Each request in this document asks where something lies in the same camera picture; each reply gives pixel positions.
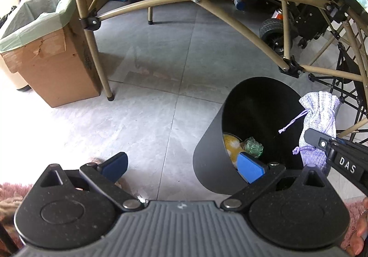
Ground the yellow and white plush toy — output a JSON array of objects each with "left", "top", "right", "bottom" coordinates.
[{"left": 223, "top": 134, "right": 245, "bottom": 165}]

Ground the purple drawstring pouch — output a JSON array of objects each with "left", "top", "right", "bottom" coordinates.
[{"left": 293, "top": 91, "right": 340, "bottom": 172}]

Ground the person's right hand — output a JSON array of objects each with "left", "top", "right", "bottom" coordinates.
[{"left": 349, "top": 197, "right": 368, "bottom": 256}]

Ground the tan folding table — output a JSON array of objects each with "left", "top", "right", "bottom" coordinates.
[{"left": 70, "top": 0, "right": 368, "bottom": 142}]

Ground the black round bin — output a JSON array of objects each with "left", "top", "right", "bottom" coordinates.
[{"left": 193, "top": 76, "right": 309, "bottom": 195}]

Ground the cardboard box with green liner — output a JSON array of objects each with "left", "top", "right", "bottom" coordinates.
[{"left": 0, "top": 0, "right": 105, "bottom": 108}]

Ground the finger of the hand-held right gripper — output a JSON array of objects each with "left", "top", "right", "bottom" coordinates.
[{"left": 303, "top": 128, "right": 336, "bottom": 156}]

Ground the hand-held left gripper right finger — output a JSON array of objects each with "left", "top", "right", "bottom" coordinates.
[{"left": 220, "top": 152, "right": 335, "bottom": 213}]

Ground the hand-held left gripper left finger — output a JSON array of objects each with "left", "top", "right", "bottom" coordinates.
[{"left": 39, "top": 152, "right": 147, "bottom": 213}]

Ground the pink fluffy rug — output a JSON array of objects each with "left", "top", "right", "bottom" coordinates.
[{"left": 0, "top": 158, "right": 368, "bottom": 254}]

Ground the green crumpled wrapper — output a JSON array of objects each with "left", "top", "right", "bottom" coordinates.
[{"left": 244, "top": 137, "right": 264, "bottom": 158}]

